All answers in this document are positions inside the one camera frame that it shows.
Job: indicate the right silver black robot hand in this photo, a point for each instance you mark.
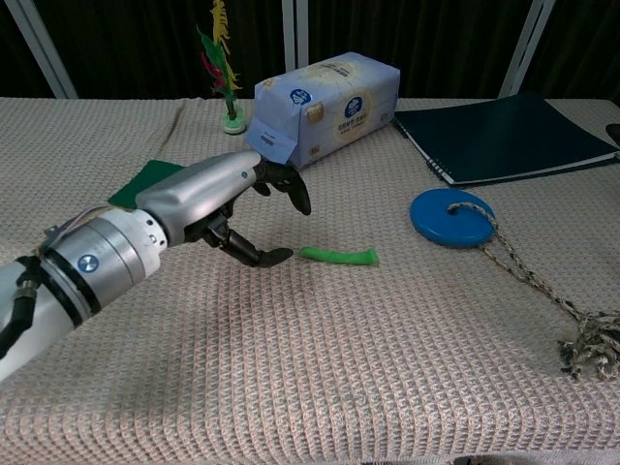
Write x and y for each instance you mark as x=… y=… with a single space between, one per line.
x=614 y=133

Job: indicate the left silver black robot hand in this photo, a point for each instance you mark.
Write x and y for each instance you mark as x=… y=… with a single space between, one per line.
x=203 y=191

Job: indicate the green bendy strip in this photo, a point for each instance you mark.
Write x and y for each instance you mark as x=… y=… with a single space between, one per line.
x=339 y=256

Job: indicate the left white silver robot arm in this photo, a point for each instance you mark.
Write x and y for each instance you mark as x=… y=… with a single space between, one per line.
x=97 y=261

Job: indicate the green yellow sponge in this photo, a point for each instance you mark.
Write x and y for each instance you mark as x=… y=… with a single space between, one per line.
x=145 y=180

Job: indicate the colourful feather shuttlecock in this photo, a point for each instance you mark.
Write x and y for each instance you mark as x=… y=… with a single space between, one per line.
x=234 y=123

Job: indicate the dark blue spiral notebook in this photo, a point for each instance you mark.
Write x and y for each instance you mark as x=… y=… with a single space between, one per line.
x=504 y=138

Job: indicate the black curtain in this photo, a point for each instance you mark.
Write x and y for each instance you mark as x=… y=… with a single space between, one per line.
x=145 y=43

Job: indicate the blue tissue pack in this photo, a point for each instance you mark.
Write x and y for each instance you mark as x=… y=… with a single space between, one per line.
x=334 y=97

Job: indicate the blue plastic disc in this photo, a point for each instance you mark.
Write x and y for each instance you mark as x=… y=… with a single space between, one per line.
x=436 y=218

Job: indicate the beige woven tablecloth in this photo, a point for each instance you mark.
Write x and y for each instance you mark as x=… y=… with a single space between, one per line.
x=339 y=349

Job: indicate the white metal frame post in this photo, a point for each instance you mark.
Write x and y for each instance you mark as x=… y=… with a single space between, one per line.
x=43 y=48
x=525 y=48
x=295 y=34

